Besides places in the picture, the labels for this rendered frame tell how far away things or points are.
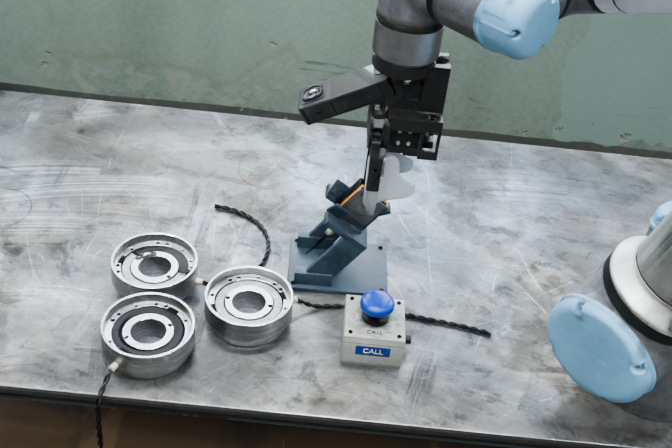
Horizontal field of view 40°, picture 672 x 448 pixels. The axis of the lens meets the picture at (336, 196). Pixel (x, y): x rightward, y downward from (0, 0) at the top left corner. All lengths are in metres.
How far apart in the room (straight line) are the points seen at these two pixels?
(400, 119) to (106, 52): 1.88
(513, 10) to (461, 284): 0.45
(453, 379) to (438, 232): 0.27
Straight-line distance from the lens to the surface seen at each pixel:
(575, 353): 0.95
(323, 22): 2.68
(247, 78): 2.78
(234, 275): 1.14
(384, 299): 1.07
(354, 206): 1.13
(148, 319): 1.09
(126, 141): 1.43
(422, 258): 1.25
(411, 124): 1.04
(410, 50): 0.99
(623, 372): 0.92
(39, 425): 1.37
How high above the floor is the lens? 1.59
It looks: 36 degrees down
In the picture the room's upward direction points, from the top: 7 degrees clockwise
